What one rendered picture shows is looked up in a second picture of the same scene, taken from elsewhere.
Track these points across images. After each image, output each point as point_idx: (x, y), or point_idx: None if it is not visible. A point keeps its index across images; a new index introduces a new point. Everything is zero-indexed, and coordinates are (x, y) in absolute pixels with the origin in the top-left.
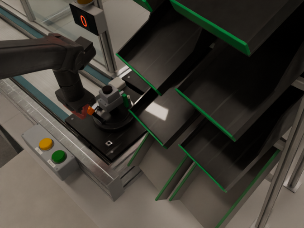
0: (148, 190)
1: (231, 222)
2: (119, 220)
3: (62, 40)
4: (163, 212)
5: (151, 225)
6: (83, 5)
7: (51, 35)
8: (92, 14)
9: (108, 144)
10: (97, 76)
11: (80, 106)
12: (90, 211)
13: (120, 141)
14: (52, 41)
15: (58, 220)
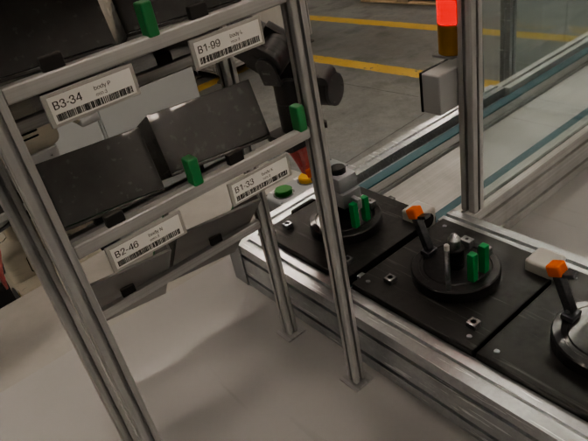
0: (242, 308)
1: (156, 407)
2: (207, 285)
3: (271, 37)
4: (202, 326)
5: (189, 315)
6: (436, 53)
7: (262, 23)
8: (424, 72)
9: (284, 223)
10: (460, 198)
11: (271, 135)
12: (229, 258)
13: (290, 235)
14: (235, 21)
15: None
